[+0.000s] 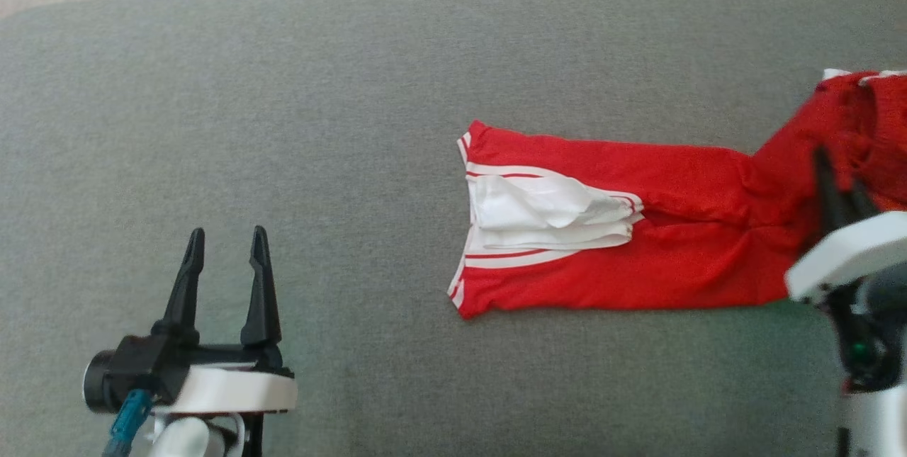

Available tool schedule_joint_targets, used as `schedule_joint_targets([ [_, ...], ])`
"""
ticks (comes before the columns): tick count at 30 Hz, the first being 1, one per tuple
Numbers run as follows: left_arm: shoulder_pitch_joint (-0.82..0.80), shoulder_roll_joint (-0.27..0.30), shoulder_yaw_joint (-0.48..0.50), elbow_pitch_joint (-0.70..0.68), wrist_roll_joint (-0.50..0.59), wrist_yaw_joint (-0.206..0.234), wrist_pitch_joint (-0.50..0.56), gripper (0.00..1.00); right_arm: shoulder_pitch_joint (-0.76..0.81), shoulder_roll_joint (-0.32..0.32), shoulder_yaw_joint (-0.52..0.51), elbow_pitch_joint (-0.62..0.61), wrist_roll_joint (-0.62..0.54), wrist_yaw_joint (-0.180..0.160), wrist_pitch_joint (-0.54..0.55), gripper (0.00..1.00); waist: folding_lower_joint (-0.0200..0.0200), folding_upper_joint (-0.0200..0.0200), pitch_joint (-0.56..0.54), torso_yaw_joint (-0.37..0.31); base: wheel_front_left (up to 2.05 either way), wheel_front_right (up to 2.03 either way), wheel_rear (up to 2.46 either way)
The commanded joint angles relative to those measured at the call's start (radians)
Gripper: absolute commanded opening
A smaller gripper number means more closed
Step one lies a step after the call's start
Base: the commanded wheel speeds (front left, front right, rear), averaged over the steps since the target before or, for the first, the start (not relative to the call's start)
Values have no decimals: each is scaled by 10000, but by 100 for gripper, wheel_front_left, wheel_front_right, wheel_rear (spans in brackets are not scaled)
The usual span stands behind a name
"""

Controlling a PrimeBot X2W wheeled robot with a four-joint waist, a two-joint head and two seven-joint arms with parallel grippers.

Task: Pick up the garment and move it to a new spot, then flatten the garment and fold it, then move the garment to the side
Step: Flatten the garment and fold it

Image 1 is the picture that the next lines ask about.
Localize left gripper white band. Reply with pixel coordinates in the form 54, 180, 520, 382
151, 225, 298, 457

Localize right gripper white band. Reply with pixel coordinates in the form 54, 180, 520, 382
785, 147, 907, 395

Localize red shorts white trim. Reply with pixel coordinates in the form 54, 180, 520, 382
815, 69, 907, 213

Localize red basketball jersey white sleeves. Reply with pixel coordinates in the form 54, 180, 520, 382
446, 89, 837, 320

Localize large grey sofa seat cushion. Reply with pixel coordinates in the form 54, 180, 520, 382
0, 0, 907, 457

